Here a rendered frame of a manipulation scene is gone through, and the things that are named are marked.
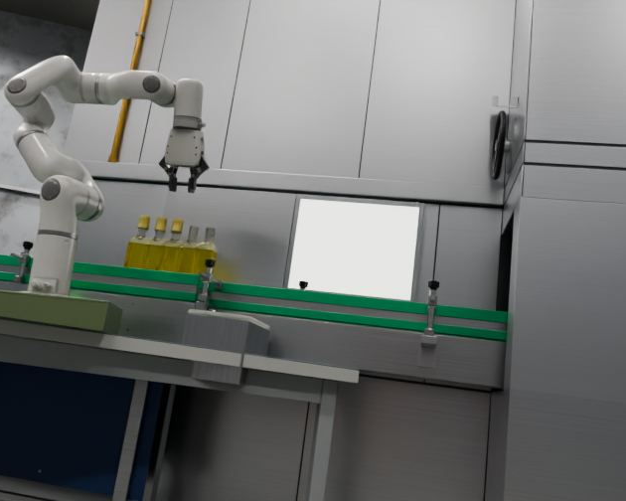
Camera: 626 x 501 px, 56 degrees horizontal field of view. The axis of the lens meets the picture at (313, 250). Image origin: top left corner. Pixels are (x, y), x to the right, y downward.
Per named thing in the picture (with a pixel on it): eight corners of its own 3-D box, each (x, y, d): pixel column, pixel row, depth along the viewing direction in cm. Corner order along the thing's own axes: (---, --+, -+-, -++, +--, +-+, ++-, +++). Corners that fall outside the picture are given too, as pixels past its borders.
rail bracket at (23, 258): (27, 285, 182) (37, 244, 185) (11, 280, 175) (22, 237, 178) (15, 284, 183) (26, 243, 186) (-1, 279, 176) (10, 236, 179)
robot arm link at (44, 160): (9, 150, 156) (53, 170, 171) (47, 216, 147) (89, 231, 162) (35, 126, 154) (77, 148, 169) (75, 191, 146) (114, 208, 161)
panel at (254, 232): (414, 306, 189) (424, 206, 197) (414, 305, 186) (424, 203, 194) (154, 279, 207) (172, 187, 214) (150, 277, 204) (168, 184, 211)
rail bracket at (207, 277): (220, 308, 180) (227, 267, 183) (201, 298, 164) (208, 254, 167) (211, 306, 181) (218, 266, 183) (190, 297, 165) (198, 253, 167)
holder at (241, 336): (270, 360, 172) (274, 333, 173) (243, 352, 145) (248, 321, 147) (215, 353, 175) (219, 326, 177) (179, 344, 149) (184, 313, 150)
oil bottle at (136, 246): (140, 302, 192) (152, 239, 197) (131, 299, 187) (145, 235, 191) (124, 300, 193) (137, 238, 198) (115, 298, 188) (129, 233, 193)
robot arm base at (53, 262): (64, 298, 140) (75, 234, 142) (8, 292, 138) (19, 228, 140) (78, 302, 155) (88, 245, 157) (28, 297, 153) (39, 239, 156)
